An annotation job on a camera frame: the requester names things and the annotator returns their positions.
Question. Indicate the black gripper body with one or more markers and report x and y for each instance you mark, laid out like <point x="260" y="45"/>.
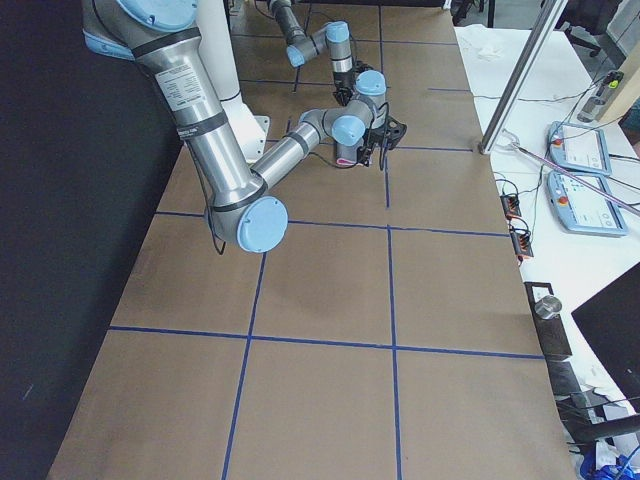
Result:
<point x="342" y="83"/>
<point x="370" y="142"/>

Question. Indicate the pink and grey towel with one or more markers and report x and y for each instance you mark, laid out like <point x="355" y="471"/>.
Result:
<point x="345" y="155"/>

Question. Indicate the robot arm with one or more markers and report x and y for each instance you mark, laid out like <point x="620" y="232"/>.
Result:
<point x="184" y="48"/>
<point x="333" y="37"/>

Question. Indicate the crumpled white tissue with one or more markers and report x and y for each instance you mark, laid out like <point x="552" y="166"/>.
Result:
<point x="490" y="52"/>

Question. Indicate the orange connector block far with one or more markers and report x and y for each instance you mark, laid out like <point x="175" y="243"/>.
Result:
<point x="511" y="205"/>

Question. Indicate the orange connector block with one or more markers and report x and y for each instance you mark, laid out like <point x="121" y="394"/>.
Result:
<point x="521" y="241"/>
<point x="511" y="205"/>

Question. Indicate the orange connector block near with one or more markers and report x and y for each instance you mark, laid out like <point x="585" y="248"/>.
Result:
<point x="521" y="241"/>

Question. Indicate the far teach pendant tablet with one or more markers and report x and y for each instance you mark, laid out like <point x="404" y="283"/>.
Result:
<point x="579" y="148"/>

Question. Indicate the teach pendant tablet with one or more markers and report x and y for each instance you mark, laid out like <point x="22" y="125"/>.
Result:
<point x="580" y="209"/>
<point x="579" y="148"/>

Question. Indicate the near teach pendant tablet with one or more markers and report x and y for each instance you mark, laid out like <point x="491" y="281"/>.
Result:
<point x="580" y="209"/>

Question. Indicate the black office chair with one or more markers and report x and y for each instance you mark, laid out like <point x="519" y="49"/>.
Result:
<point x="593" y="16"/>

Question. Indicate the metal cup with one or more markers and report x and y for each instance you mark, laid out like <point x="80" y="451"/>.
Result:
<point x="547" y="307"/>

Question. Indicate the reacher grabber stick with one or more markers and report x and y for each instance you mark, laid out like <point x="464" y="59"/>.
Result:
<point x="513" y="144"/>

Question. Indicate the black tray under cup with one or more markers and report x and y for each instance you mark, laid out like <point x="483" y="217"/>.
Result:
<point x="551" y="334"/>

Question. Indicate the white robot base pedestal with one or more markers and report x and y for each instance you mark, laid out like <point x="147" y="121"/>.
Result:
<point x="216" y="53"/>

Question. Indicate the aluminium frame post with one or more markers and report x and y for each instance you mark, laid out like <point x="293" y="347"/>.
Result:
<point x="542" y="28"/>

